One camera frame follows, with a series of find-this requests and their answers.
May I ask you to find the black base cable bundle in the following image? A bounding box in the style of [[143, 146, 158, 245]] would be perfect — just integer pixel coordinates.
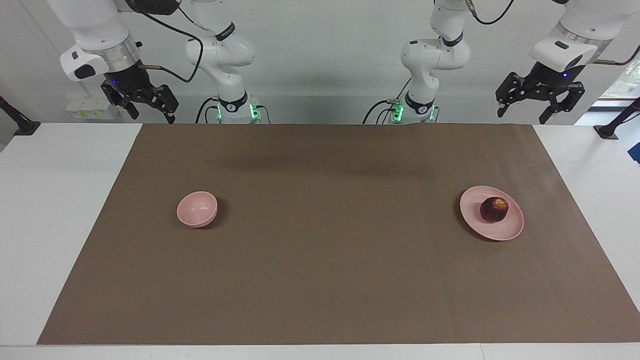
[[362, 77, 414, 125]]

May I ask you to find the brown table mat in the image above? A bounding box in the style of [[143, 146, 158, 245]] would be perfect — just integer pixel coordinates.
[[37, 123, 640, 346]]

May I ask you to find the dark red apple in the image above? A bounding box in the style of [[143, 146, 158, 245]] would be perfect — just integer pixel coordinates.
[[479, 196, 510, 224]]

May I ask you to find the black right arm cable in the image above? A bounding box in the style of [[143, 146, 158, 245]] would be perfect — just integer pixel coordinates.
[[125, 0, 205, 84]]

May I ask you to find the white power strip box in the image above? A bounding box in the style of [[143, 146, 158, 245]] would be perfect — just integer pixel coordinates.
[[65, 95, 121, 121]]

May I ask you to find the pink plate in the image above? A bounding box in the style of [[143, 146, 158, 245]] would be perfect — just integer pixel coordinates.
[[459, 185, 525, 242]]

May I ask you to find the black camera stand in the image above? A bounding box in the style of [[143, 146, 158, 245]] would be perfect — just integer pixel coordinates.
[[0, 95, 41, 136], [593, 97, 640, 140]]

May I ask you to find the window with dark frame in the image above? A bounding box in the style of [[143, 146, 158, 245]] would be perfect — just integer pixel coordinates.
[[600, 47, 640, 110]]

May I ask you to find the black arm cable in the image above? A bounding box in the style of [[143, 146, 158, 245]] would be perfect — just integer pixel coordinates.
[[125, 0, 205, 84], [464, 0, 640, 67]]

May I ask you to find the pink bowl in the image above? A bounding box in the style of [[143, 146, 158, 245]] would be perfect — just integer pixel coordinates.
[[176, 191, 219, 229]]

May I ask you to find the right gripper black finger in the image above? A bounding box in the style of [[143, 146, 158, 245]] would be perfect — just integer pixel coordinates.
[[149, 84, 180, 125], [101, 82, 140, 120]]

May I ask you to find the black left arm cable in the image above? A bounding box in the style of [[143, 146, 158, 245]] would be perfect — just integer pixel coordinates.
[[464, 0, 640, 67]]

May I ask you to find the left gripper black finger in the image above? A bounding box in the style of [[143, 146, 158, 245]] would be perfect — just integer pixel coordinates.
[[495, 72, 529, 118], [538, 81, 586, 125]]

